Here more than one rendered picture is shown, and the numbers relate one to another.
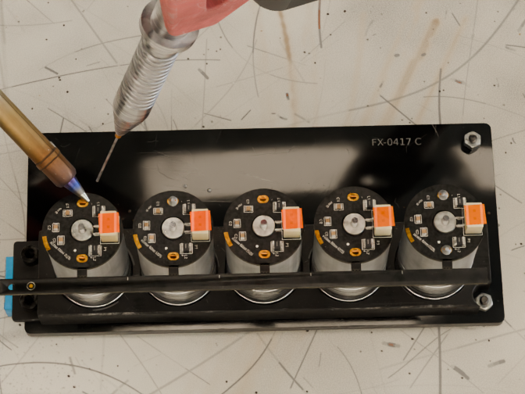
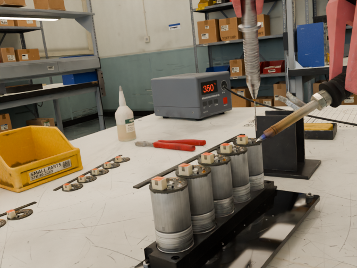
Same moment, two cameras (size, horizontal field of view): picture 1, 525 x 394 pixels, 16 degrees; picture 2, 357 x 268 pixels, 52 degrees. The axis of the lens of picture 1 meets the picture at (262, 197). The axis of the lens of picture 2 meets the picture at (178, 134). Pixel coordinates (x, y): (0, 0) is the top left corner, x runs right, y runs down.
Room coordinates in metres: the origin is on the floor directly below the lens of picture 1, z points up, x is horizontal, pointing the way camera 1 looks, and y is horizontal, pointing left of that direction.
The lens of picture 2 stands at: (0.33, -0.22, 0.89)
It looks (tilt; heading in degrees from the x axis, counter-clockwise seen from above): 12 degrees down; 129
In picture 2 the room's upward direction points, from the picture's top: 6 degrees counter-clockwise
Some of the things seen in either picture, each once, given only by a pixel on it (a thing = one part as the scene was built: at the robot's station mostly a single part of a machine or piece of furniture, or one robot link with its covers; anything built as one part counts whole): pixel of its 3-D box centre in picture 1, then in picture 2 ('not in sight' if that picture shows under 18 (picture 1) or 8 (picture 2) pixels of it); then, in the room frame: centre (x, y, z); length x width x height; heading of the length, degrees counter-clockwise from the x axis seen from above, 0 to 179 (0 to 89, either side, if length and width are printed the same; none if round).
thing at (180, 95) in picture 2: not in sight; (191, 95); (-0.18, 0.47, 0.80); 0.15 x 0.12 x 0.10; 171
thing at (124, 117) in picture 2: not in sight; (124, 112); (-0.17, 0.24, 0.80); 0.03 x 0.03 x 0.10
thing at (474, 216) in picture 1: (470, 218); (160, 183); (0.19, -0.06, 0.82); 0.01 x 0.01 x 0.01; 1
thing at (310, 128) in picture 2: not in sight; (308, 130); (0.14, 0.33, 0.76); 0.07 x 0.05 x 0.02; 10
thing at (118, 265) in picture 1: (89, 256); (248, 168); (0.18, 0.06, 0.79); 0.02 x 0.02 x 0.05
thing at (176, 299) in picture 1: (176, 253); (234, 178); (0.18, 0.03, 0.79); 0.02 x 0.02 x 0.05
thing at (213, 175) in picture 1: (262, 231); (240, 232); (0.20, 0.00, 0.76); 0.16 x 0.07 x 0.01; 91
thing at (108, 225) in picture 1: (106, 226); (243, 139); (0.18, 0.05, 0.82); 0.01 x 0.01 x 0.01; 1
